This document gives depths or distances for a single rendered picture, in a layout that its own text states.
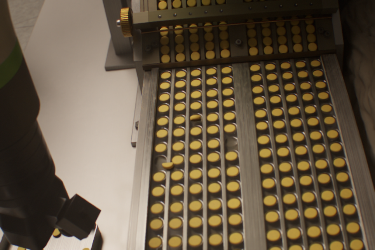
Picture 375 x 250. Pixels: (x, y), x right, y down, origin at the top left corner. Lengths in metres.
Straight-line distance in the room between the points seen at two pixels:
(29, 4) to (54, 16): 1.82
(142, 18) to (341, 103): 0.24
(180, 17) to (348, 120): 0.22
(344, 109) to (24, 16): 2.38
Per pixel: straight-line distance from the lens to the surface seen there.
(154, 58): 0.66
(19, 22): 2.81
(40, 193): 0.52
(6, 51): 0.43
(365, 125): 0.60
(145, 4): 0.68
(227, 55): 0.66
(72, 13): 1.11
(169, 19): 0.64
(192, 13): 0.64
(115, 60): 0.94
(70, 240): 0.71
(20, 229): 0.55
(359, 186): 0.52
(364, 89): 0.63
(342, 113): 0.58
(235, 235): 0.49
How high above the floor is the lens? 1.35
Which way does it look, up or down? 42 degrees down
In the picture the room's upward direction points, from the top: 10 degrees counter-clockwise
